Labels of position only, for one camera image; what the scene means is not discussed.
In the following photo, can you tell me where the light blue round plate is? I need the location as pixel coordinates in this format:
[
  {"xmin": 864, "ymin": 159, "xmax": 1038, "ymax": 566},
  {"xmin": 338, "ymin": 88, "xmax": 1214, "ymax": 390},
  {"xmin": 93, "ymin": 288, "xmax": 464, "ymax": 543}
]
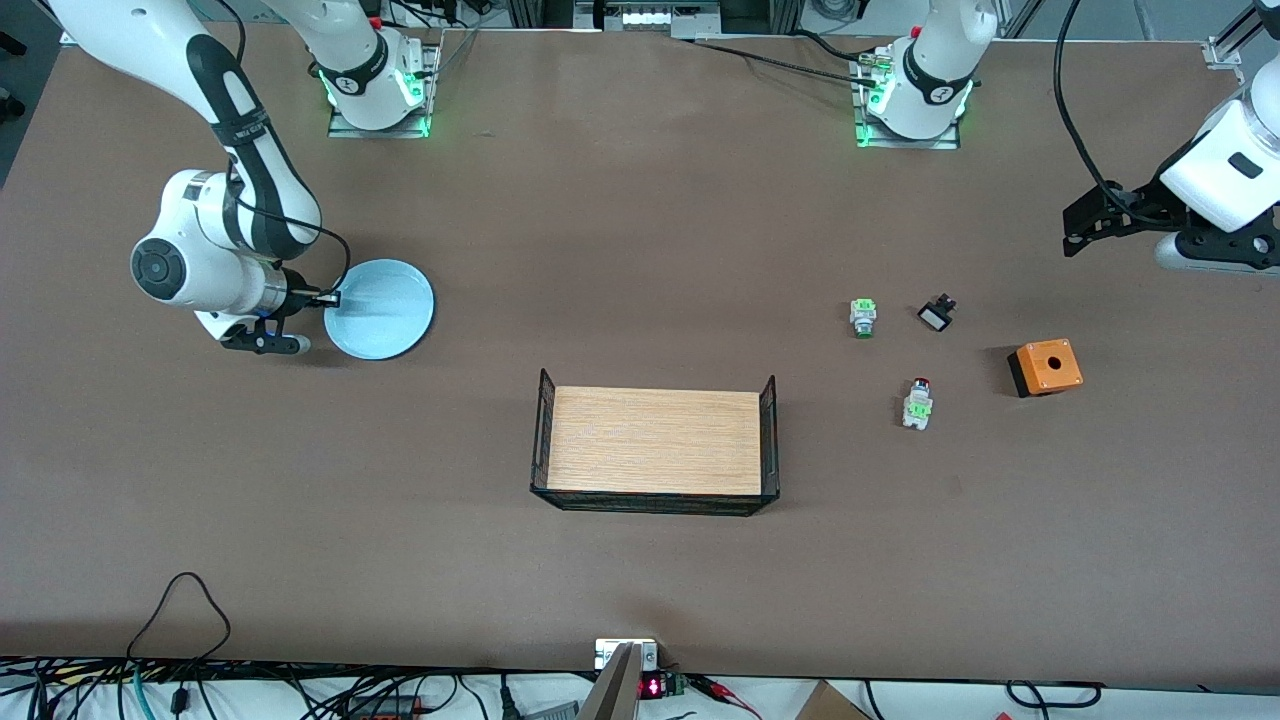
[{"xmin": 323, "ymin": 258, "xmax": 436, "ymax": 362}]

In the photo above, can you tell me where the black looped cable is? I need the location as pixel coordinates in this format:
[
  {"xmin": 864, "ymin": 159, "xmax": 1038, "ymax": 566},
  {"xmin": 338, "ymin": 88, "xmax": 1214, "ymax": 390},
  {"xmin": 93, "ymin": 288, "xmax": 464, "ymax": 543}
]
[{"xmin": 126, "ymin": 571, "xmax": 233, "ymax": 713}]

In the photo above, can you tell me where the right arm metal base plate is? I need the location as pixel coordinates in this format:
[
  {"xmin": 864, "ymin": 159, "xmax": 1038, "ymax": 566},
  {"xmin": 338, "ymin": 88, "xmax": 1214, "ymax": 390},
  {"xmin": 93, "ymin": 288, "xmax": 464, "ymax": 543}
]
[{"xmin": 328, "ymin": 40, "xmax": 442, "ymax": 140}]

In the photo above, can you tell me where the black curved cable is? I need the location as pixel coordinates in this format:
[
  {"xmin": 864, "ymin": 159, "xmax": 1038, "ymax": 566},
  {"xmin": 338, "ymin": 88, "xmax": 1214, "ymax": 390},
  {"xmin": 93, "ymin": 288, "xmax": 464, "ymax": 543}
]
[{"xmin": 1004, "ymin": 680, "xmax": 1105, "ymax": 709}]

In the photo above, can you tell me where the silver post bracket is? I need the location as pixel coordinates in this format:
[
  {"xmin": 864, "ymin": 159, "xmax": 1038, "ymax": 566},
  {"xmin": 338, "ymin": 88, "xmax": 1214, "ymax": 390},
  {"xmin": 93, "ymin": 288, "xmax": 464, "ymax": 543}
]
[{"xmin": 595, "ymin": 638, "xmax": 659, "ymax": 672}]

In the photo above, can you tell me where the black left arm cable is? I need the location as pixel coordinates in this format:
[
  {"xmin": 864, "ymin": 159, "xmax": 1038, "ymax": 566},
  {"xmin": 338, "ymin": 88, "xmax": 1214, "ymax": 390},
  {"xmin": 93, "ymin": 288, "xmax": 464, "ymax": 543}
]
[{"xmin": 1052, "ymin": 0, "xmax": 1133, "ymax": 199}]

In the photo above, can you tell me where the orange box with black base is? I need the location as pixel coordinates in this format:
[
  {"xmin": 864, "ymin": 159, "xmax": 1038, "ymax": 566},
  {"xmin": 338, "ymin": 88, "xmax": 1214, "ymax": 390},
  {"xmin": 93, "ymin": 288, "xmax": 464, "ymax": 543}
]
[{"xmin": 1007, "ymin": 339, "xmax": 1085, "ymax": 399}]

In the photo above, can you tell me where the brown cardboard piece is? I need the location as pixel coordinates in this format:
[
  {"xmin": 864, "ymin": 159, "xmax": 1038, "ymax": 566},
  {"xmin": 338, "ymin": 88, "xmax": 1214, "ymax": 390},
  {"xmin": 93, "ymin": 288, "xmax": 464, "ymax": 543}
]
[{"xmin": 795, "ymin": 680, "xmax": 873, "ymax": 720}]

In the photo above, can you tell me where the red clip lead cable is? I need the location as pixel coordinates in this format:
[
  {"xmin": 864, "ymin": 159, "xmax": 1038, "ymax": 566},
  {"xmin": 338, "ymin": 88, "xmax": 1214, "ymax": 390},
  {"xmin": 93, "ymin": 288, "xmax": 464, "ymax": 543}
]
[{"xmin": 688, "ymin": 674, "xmax": 763, "ymax": 719}]

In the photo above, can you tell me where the black cable across table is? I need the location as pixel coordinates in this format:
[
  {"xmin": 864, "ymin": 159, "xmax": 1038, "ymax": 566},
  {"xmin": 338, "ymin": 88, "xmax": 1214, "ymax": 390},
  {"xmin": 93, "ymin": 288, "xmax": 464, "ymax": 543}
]
[{"xmin": 688, "ymin": 38, "xmax": 883, "ymax": 89}]

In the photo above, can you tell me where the aluminium frame with white light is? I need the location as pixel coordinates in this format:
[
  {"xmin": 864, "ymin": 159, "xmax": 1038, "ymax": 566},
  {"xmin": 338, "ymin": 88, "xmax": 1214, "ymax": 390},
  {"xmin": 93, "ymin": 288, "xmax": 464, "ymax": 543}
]
[{"xmin": 573, "ymin": 0, "xmax": 723, "ymax": 34}]

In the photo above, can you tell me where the wooden tray with wire sides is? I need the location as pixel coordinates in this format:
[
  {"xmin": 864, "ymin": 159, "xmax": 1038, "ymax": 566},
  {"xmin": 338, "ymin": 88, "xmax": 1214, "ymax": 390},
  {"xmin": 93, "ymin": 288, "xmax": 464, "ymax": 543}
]
[{"xmin": 530, "ymin": 368, "xmax": 780, "ymax": 518}]

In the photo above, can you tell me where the grey camera post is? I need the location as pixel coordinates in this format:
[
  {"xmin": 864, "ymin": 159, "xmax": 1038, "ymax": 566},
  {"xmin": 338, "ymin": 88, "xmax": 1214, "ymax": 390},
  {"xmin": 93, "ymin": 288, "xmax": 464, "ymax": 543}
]
[{"xmin": 577, "ymin": 642, "xmax": 642, "ymax": 720}]

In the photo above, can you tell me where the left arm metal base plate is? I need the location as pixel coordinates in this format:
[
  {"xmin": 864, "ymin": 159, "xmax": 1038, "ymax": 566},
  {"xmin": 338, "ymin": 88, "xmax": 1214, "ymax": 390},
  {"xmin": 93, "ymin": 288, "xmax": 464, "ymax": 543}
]
[{"xmin": 852, "ymin": 50, "xmax": 962, "ymax": 152}]

